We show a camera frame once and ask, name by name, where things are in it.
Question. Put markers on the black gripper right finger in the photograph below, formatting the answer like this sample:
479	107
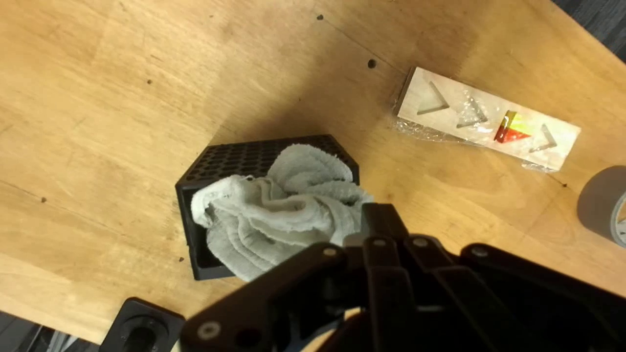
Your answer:
509	295

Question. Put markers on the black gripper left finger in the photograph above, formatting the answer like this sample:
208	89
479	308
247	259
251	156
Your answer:
286	295

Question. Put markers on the white terry cloth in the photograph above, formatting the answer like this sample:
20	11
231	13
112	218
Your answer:
280	209

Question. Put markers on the black mesh box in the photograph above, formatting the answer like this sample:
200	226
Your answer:
227	160

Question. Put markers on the black pole stand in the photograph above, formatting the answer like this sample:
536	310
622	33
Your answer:
139	330

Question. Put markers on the wooden shape puzzle block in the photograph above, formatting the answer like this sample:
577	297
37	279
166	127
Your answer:
442	109

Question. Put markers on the grey duct tape roll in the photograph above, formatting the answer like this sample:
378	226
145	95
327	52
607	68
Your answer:
597	209

